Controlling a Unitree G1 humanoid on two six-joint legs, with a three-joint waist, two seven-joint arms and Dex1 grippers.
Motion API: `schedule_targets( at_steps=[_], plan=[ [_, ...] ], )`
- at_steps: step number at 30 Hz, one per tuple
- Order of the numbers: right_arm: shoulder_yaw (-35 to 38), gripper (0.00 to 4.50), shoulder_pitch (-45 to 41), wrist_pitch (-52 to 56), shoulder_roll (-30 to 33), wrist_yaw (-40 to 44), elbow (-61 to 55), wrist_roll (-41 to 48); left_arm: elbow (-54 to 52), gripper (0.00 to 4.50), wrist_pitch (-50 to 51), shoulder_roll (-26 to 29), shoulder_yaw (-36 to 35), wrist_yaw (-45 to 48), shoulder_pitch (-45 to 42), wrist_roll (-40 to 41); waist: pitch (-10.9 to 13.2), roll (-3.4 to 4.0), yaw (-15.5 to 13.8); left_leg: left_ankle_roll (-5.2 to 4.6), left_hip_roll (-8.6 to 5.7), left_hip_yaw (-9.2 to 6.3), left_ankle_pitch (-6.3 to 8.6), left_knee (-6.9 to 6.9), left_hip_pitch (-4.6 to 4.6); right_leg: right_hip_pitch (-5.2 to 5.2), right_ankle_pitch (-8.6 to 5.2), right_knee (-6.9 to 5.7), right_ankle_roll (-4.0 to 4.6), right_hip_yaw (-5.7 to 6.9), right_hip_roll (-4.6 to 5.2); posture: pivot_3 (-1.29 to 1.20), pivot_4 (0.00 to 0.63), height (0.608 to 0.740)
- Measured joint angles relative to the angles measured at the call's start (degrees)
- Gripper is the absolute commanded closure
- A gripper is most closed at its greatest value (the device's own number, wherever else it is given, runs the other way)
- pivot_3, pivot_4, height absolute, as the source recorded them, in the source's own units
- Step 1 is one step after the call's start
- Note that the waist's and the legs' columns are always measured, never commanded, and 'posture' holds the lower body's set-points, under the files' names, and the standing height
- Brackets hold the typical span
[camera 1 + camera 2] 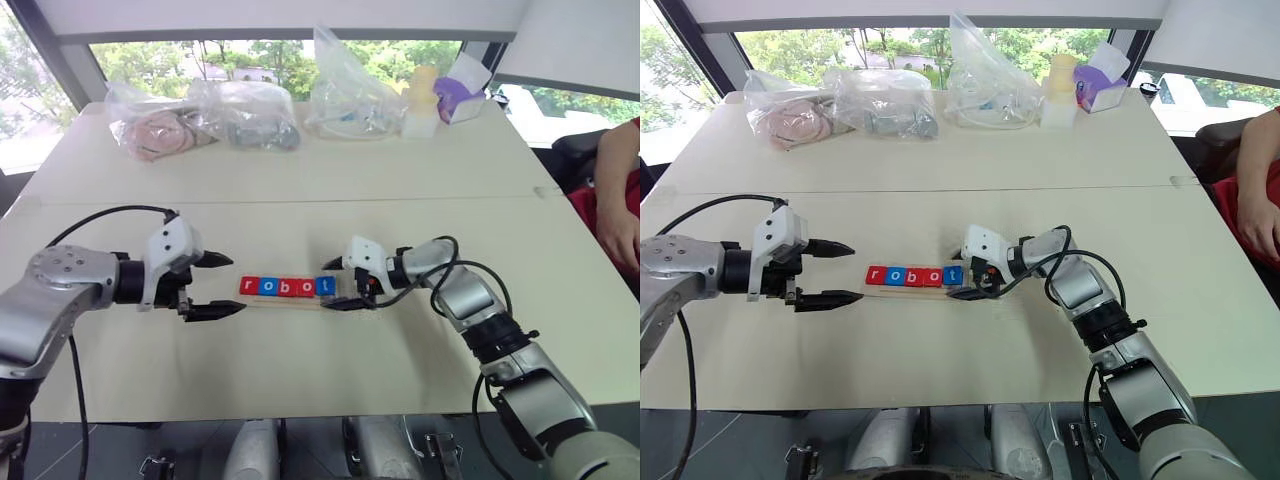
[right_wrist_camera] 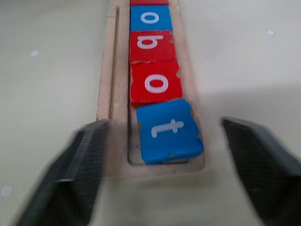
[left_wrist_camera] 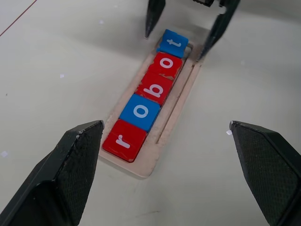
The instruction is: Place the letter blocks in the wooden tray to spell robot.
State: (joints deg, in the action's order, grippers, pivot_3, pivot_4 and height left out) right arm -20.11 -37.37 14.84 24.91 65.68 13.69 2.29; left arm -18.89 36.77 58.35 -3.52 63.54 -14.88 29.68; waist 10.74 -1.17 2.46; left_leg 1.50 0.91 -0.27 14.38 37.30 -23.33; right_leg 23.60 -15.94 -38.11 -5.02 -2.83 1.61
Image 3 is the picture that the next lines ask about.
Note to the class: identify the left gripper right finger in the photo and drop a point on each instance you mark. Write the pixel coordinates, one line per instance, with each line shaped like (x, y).
(272, 174)

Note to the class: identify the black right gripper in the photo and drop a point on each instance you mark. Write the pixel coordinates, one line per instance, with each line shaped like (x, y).
(203, 2)

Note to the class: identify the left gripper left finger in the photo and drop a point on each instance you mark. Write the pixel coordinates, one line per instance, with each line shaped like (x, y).
(47, 183)

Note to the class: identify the blue letter tile t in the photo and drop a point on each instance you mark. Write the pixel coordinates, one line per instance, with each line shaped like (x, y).
(172, 43)

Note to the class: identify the red letter tile o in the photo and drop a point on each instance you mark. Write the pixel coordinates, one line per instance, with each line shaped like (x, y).
(165, 64)

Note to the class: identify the red letter tile b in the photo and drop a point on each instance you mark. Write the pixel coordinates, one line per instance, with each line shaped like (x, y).
(155, 88)

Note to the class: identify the red letter tile r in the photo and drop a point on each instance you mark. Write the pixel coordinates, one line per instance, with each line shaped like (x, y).
(125, 141)

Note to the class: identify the wooden letter tray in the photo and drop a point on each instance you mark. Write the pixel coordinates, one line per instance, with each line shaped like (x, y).
(174, 110)

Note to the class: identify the blue letter tile o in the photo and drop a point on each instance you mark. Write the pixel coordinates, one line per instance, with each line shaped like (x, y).
(141, 111)

